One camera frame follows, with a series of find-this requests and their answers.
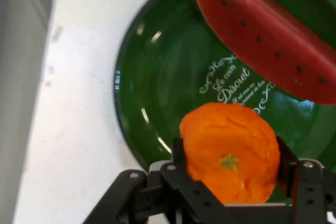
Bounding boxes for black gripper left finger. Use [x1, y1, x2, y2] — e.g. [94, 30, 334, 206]
[82, 137, 227, 224]

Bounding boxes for orange toy tangerine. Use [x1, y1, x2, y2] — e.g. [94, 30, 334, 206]
[179, 102, 281, 205]

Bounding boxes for dark green printed plate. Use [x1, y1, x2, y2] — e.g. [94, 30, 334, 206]
[113, 0, 336, 207]

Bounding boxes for red toy watermelon slice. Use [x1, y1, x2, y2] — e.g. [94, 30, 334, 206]
[191, 0, 336, 106]

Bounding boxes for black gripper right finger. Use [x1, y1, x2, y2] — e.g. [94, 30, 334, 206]
[275, 136, 336, 224]

